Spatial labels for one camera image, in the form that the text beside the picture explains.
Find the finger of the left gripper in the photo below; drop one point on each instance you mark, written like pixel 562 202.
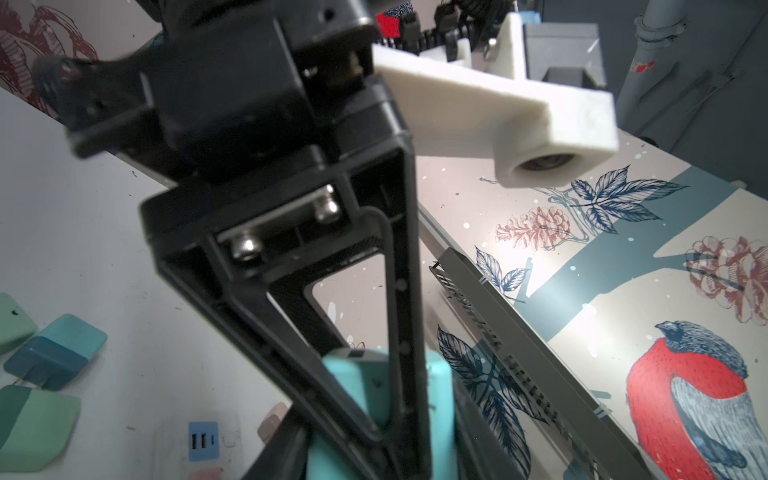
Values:
pixel 247 254

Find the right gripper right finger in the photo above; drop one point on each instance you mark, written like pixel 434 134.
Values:
pixel 479 454

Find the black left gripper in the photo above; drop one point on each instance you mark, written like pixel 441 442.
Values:
pixel 234 87

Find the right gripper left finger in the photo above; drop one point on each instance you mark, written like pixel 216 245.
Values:
pixel 285 455

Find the white multicolour power strip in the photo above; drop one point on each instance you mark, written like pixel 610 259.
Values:
pixel 210 445

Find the teal plug adapter cluster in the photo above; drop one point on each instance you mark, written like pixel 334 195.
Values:
pixel 364 375
pixel 56 355

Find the green plug adapter low cluster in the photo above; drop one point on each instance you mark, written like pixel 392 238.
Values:
pixel 36 426

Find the black wire basket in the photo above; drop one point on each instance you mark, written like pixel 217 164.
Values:
pixel 600 444

